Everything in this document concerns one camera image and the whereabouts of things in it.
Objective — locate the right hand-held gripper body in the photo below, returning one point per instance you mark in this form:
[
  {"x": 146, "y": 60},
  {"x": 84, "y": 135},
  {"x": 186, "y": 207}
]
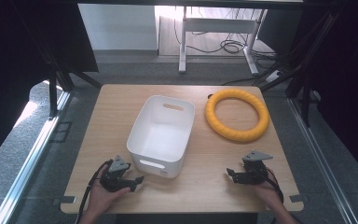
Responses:
[{"x": 255, "y": 172}]

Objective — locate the person's right hand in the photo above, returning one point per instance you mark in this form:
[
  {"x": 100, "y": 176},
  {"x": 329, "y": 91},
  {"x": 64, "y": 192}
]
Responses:
[{"x": 270, "y": 194}]

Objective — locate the white power strip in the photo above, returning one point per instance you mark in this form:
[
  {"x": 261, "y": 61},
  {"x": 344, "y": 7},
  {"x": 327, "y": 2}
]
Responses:
[{"x": 273, "y": 76}]

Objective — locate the aluminium floor rail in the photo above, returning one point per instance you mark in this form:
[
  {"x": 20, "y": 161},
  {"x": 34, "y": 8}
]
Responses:
[
  {"x": 34, "y": 155},
  {"x": 320, "y": 161}
]

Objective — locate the black metal stand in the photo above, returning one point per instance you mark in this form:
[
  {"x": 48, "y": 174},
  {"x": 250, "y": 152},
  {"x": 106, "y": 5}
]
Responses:
[
  {"x": 53, "y": 90},
  {"x": 304, "y": 74}
]

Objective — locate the white metal desk frame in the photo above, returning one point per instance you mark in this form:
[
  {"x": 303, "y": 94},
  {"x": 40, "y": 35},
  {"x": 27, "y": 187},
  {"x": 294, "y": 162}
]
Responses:
[{"x": 217, "y": 25}]

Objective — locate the person's left hand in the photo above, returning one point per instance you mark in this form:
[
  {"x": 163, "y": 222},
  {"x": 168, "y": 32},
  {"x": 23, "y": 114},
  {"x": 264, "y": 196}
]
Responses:
[{"x": 101, "y": 197}]

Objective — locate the white plastic storage bin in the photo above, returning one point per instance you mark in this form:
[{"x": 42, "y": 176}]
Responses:
[{"x": 164, "y": 141}]

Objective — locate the dark monitor panel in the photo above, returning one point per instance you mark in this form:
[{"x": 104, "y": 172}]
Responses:
[{"x": 278, "y": 29}]

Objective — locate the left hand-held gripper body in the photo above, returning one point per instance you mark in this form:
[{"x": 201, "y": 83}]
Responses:
[{"x": 115, "y": 180}]

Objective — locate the black curtain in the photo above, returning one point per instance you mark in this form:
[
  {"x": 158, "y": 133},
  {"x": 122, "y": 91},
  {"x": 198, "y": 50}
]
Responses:
[{"x": 9, "y": 62}]

